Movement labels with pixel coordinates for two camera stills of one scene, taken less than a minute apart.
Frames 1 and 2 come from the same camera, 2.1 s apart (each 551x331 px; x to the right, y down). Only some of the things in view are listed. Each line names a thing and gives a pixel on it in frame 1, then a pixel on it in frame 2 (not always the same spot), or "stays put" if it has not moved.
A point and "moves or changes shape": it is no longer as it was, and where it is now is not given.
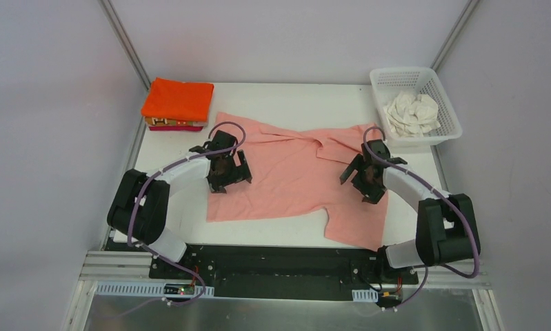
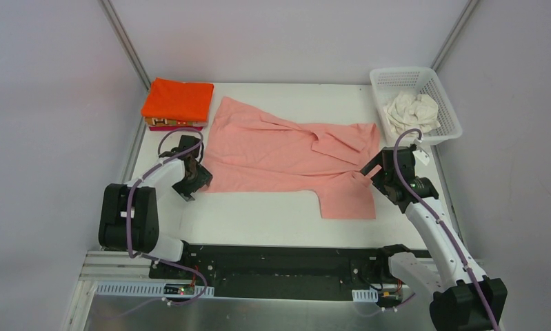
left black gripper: [229, 176] to [195, 181]
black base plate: [283, 272] stays put
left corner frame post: [118, 27] stays put
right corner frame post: [469, 7] stays put
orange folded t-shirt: [172, 98] stays put
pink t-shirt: [295, 174] moves or changes shape
